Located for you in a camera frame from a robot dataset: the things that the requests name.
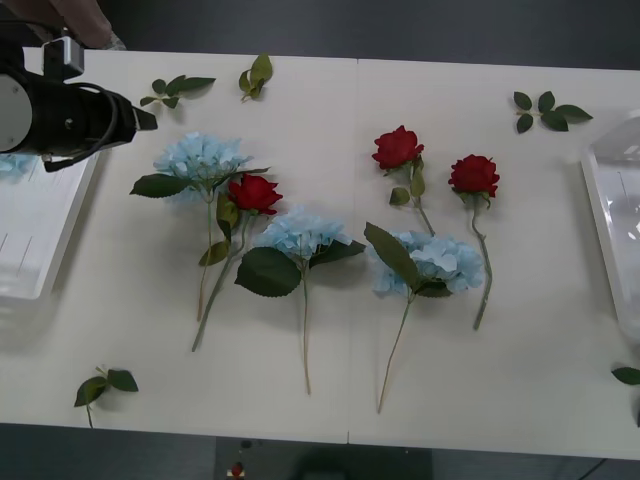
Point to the blue hydrangea with thin stem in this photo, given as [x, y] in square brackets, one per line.
[200, 160]

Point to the red button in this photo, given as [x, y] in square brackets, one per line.
[237, 470]

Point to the red rose with long stem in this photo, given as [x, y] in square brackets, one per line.
[252, 194]

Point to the pale blue flower head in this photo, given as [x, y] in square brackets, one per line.
[15, 166]

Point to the person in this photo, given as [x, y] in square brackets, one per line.
[87, 22]

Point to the red rose with short stem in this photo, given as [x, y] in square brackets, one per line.
[396, 147]

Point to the loose green leaf twig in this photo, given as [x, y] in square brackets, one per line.
[261, 69]
[187, 85]
[121, 380]
[555, 119]

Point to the loose green leaf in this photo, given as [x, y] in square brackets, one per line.
[628, 375]

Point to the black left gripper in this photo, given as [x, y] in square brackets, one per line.
[114, 120]

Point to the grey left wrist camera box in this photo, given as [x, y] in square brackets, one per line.
[65, 57]

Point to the blue hydrangea with long leaf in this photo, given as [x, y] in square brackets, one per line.
[440, 265]

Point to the shallow white box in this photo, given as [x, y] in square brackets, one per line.
[617, 210]
[35, 225]

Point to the red rose with crooked stem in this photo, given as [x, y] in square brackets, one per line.
[474, 175]

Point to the blue hydrangea with broad leaves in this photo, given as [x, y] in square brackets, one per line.
[300, 232]

